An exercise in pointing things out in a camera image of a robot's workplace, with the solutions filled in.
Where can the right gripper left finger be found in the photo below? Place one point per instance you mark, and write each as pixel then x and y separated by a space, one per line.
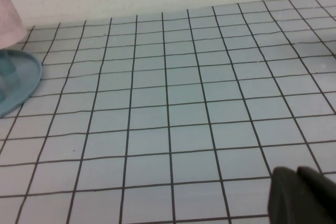
pixel 288 200

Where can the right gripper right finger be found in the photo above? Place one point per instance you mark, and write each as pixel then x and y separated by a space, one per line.
pixel 325 195

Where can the pink plastic cup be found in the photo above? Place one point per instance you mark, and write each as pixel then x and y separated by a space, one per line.
pixel 10 24

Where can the blue cup stand white caps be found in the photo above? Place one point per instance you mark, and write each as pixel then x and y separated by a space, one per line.
pixel 23 82

